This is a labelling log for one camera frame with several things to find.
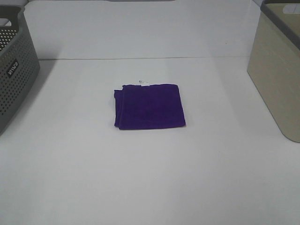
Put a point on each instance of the purple towel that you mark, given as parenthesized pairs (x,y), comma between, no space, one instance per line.
(148,107)

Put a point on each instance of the grey perforated plastic basket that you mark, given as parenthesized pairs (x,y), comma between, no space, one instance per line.
(19,64)

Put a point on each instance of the beige plastic basket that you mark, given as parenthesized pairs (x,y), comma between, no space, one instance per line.
(274,64)

